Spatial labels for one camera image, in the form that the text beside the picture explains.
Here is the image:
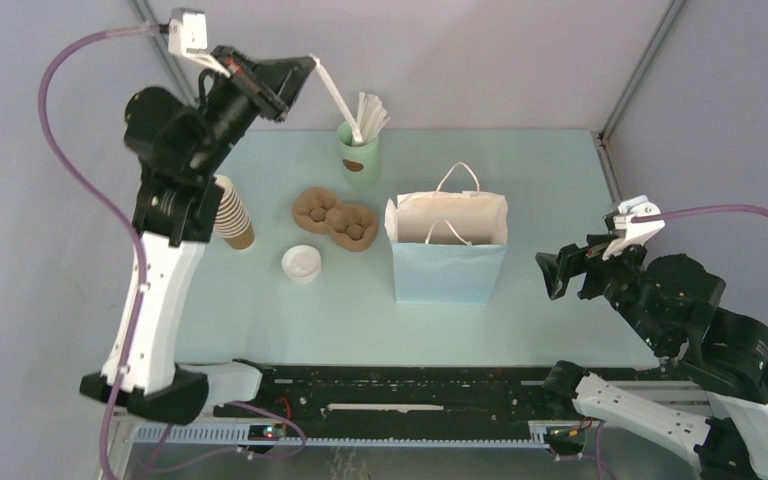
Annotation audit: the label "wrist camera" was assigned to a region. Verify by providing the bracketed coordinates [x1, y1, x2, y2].
[602, 195, 665, 260]
[167, 8, 231, 78]

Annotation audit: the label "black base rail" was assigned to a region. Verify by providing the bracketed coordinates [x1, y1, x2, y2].
[178, 360, 690, 445]

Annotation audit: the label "light blue paper bag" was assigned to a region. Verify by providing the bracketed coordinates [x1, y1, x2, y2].
[383, 162, 509, 305]

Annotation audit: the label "green cup holder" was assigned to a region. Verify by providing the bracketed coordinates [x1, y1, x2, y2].
[336, 122, 381, 188]

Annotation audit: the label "white wrapped straws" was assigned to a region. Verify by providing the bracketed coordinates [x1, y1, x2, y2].
[356, 92, 389, 145]

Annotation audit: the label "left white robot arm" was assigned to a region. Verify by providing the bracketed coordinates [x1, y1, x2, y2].
[80, 46, 318, 425]

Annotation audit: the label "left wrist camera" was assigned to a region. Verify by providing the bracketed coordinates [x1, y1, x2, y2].
[167, 8, 231, 78]

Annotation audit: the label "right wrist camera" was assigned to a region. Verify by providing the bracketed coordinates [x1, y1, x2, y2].
[602, 195, 665, 260]

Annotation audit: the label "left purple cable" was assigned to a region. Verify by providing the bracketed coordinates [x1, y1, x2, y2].
[38, 25, 307, 480]

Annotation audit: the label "stack of brown paper cups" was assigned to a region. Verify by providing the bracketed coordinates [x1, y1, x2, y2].
[214, 175, 255, 250]

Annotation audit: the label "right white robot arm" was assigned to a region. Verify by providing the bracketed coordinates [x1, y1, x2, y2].
[535, 236, 768, 479]

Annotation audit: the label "stack of white lids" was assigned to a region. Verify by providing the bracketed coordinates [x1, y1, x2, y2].
[281, 245, 322, 285]

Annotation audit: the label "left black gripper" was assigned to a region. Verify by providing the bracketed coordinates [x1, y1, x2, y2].
[188, 45, 318, 178]

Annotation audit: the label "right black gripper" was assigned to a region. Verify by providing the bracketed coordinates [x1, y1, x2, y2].
[532, 227, 668, 350]

